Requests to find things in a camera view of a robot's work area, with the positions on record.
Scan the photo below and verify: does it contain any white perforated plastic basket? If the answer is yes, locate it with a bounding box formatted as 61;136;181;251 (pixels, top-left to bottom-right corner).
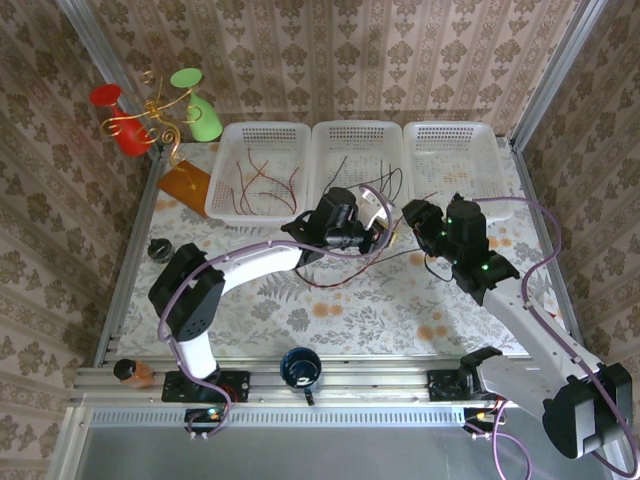
402;119;516;226
306;119;411;225
204;121;312;221

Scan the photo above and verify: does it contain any floral table cloth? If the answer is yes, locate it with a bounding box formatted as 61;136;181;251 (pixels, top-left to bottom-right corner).
117;142;556;359

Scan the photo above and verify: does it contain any dark blue mug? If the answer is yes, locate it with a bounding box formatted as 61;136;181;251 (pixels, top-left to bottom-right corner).
279;347;324;407

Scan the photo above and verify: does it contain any green plastic wine glass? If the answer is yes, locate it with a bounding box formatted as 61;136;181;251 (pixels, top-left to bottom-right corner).
169;67;224;143

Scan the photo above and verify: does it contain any small black round knob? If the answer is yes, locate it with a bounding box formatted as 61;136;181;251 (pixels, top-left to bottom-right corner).
148;238;175;264

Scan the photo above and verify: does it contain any small black circuit board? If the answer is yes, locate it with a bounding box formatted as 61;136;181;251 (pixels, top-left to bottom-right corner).
184;407;226;434
463;407;506;431

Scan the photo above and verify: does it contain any grey metal panel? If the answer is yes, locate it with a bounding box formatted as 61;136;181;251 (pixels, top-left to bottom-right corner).
74;422;619;480

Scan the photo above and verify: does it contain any red plastic wine glass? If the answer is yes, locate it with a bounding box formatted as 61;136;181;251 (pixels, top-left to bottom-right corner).
88;83;157;159

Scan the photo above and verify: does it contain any orange bottle with black cap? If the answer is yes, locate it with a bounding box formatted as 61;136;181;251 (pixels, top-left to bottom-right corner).
112;358;155;390

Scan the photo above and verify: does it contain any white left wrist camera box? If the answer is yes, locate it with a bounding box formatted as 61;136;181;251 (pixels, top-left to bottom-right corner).
357;184;394;231

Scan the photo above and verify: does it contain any black right gripper wire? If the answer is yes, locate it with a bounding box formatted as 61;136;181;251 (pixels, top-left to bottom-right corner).
422;249;456;284

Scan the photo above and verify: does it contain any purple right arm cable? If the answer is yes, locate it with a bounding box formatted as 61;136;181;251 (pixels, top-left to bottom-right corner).
469;196;640;480

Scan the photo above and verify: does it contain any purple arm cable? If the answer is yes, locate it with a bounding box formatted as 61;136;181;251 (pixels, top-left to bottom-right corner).
157;188;396;441
469;196;640;480

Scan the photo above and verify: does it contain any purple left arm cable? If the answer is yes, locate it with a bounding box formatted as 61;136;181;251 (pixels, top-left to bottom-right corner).
157;188;396;441

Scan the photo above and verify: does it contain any aluminium extrusion frame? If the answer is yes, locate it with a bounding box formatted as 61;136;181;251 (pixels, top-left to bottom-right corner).
47;0;624;480

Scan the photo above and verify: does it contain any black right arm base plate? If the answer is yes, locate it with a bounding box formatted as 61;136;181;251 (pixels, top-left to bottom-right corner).
427;368;501;402

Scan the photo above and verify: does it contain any gold wire holder wooden base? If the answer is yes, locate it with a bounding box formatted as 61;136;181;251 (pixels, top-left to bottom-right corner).
99;69;214;216

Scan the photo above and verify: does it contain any slotted grey cable duct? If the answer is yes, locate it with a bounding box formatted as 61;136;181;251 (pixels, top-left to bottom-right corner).
88;405;469;427

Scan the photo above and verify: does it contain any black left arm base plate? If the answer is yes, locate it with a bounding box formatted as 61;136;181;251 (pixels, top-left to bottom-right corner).
160;370;251;404

